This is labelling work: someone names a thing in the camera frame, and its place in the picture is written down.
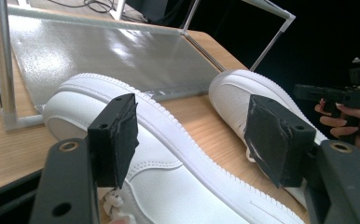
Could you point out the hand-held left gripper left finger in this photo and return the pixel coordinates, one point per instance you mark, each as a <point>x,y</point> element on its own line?
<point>114,140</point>

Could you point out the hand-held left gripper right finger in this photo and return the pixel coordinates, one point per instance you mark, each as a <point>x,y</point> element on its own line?
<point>274,140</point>

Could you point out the white leather sneaker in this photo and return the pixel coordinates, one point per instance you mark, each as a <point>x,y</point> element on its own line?
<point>231,93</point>
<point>181,174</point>

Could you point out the silver metal shoe rack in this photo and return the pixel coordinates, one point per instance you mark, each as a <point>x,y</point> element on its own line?
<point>106,59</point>

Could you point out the white stand foot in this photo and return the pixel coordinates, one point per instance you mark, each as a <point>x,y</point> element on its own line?
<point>119,8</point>

